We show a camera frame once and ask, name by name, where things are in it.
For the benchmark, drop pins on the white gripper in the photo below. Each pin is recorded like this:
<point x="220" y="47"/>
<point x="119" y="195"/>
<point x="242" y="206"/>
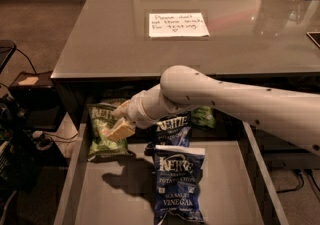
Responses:
<point x="137" y="109"/>

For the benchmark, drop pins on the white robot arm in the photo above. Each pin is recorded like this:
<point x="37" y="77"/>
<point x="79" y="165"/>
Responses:
<point x="289" y="115"/>

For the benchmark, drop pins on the green jalapeno Kettle chip bag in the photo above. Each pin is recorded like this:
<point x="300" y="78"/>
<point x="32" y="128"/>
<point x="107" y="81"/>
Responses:
<point x="102" y="121"/>

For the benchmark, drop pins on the dark green rear chip bag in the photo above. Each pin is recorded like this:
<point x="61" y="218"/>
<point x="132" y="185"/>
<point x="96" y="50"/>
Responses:
<point x="121" y="93"/>

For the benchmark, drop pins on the dark blue Kettle chip bag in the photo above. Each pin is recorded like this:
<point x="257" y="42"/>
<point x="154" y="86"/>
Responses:
<point x="174" y="130"/>

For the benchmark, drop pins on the open grey top drawer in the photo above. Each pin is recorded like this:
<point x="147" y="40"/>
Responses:
<point x="221" y="179"/>

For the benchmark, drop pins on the blue sea salt vinegar bag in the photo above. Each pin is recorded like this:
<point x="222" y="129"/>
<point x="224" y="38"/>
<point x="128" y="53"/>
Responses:
<point x="177" y="171"/>

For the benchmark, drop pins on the light green snack bag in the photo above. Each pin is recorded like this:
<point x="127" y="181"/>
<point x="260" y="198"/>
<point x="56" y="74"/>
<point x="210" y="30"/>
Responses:
<point x="203" y="116"/>

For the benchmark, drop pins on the grey cabinet counter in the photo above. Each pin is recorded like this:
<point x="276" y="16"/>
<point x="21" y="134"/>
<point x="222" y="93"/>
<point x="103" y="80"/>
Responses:
<point x="116" y="40"/>

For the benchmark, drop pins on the dark lower cabinet drawer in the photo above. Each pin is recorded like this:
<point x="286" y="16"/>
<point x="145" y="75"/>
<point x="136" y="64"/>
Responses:
<point x="278" y="153"/>

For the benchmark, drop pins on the white handwritten paper note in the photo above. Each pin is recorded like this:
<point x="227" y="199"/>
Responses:
<point x="167" y="25"/>

